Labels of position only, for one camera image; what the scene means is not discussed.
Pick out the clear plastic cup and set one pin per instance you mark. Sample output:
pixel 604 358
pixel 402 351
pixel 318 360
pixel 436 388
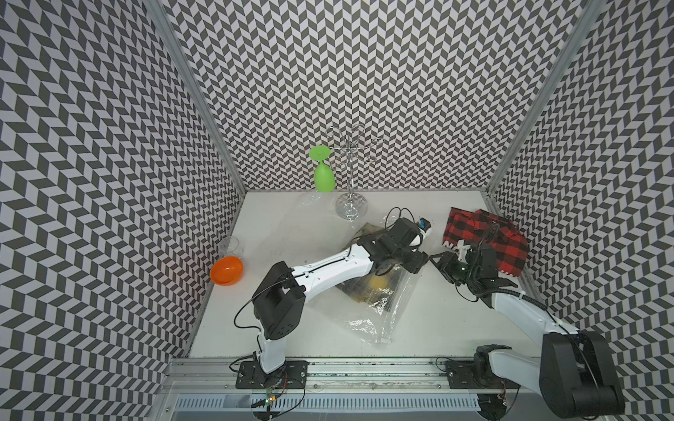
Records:
pixel 229 246

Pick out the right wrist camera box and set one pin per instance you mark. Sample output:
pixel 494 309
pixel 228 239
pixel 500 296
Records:
pixel 463 249

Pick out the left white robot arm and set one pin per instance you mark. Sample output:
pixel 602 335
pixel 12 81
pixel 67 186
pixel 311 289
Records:
pixel 280 298

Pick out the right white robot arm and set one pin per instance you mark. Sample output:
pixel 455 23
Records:
pixel 574 370

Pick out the orange plastic bowl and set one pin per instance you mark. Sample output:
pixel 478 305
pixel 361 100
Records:
pixel 227 271

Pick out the metal glass holder stand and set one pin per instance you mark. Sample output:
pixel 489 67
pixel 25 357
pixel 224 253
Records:
pixel 352 147

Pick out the green plastic wine glass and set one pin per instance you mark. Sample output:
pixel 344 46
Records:
pixel 324 178

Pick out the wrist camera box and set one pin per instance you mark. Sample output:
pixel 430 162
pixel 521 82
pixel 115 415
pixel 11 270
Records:
pixel 424 229
pixel 463 249

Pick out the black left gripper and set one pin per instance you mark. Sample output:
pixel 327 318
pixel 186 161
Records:
pixel 417 258

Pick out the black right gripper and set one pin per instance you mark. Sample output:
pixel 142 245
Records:
pixel 445 263

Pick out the red plaid shirt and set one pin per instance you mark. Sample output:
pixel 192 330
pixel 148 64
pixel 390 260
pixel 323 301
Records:
pixel 510 244

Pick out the clear plastic vacuum bag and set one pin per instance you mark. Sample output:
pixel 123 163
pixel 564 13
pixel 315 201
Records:
pixel 369 306

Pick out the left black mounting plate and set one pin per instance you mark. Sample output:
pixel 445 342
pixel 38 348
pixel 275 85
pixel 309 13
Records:
pixel 292 375

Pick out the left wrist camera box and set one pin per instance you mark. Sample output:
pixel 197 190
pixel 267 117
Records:
pixel 424 229

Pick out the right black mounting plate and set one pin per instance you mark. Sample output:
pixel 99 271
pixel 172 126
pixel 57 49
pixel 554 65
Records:
pixel 463 375

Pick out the black mounting plate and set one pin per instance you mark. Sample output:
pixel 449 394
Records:
pixel 292 375
pixel 463 375

